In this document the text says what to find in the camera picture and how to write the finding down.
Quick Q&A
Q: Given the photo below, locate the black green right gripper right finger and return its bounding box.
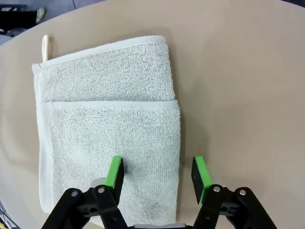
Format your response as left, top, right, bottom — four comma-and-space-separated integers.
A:
191, 156, 279, 229

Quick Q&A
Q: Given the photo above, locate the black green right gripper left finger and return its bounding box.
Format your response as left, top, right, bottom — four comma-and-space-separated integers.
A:
41, 156, 131, 229

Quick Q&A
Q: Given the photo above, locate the light grey terry towel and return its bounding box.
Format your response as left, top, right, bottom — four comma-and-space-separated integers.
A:
31, 34, 181, 223

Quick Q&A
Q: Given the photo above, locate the olive shoe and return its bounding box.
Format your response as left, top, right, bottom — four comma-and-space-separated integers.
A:
35, 7, 47, 24

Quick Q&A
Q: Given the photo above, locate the black crate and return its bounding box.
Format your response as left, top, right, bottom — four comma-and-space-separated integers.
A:
0, 0, 40, 36

